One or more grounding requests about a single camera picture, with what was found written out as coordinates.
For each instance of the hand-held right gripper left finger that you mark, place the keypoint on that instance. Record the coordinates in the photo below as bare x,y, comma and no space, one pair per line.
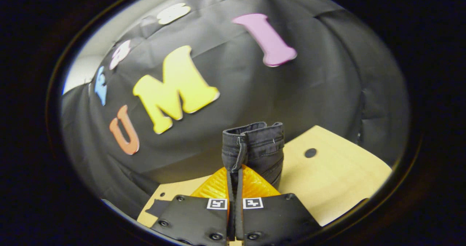
193,217

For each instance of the black backdrop cloth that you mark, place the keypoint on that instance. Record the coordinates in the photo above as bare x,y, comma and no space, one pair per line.
327,93

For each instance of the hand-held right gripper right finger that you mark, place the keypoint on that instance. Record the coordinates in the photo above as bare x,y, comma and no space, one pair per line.
273,217

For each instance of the black jeans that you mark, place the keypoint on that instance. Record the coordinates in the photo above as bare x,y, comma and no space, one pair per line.
262,147

